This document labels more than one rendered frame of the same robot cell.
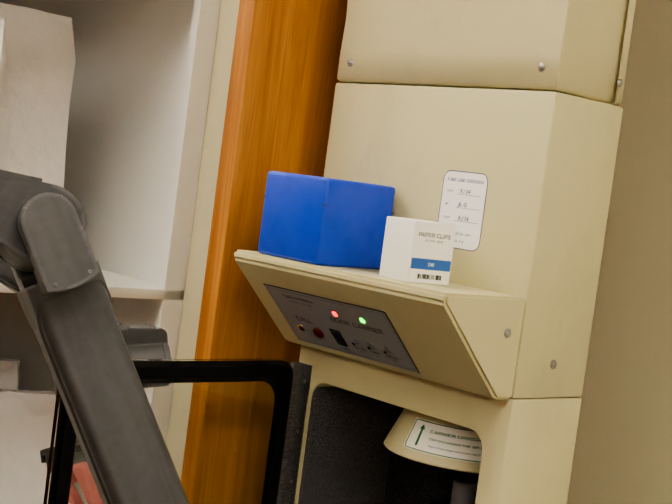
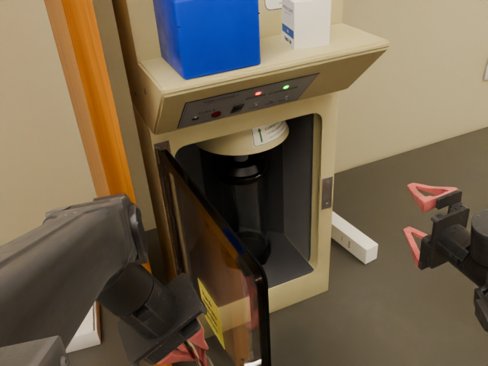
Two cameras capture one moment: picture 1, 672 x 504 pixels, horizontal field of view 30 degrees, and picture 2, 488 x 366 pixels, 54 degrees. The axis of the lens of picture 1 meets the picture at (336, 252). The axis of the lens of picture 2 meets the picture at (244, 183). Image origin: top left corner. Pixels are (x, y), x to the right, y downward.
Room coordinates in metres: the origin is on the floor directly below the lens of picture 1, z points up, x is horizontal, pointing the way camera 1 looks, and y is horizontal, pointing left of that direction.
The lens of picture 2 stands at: (1.11, 0.57, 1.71)
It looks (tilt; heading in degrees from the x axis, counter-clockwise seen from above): 33 degrees down; 290
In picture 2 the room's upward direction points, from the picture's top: 4 degrees counter-clockwise
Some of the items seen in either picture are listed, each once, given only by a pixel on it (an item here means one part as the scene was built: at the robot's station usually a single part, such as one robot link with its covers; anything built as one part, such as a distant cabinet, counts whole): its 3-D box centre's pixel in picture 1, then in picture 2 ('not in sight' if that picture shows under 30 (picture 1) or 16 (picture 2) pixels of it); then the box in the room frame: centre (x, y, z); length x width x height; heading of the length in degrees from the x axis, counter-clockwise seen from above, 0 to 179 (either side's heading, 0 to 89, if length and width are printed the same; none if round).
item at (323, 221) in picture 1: (326, 220); (205, 25); (1.34, 0.01, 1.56); 0.10 x 0.10 x 0.09; 42
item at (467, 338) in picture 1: (364, 319); (266, 86); (1.29, -0.04, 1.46); 0.32 x 0.11 x 0.10; 42
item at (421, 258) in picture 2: not in sight; (425, 237); (1.04, -0.13, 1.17); 0.09 x 0.07 x 0.07; 132
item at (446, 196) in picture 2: not in sight; (428, 205); (1.04, -0.13, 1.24); 0.09 x 0.07 x 0.07; 132
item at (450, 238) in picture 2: not in sight; (458, 245); (0.99, -0.08, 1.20); 0.07 x 0.07 x 0.10; 42
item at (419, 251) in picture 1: (417, 250); (305, 19); (1.24, -0.08, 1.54); 0.05 x 0.05 x 0.06; 33
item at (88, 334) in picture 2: not in sight; (57, 325); (1.71, 0.07, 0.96); 0.16 x 0.12 x 0.04; 35
